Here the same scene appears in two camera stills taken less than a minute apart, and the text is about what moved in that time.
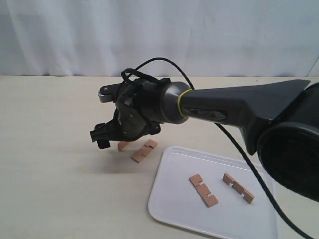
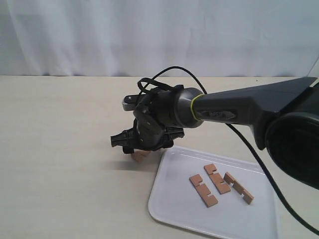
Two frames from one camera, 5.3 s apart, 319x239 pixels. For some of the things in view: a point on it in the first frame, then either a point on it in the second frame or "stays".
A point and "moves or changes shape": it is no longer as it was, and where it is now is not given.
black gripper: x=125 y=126 -> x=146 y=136
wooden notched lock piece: x=140 y=154 stays
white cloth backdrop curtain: x=206 y=38 stays
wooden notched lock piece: x=210 y=200 stays
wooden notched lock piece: x=121 y=145 moves or changes shape
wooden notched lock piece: x=248 y=196 stays
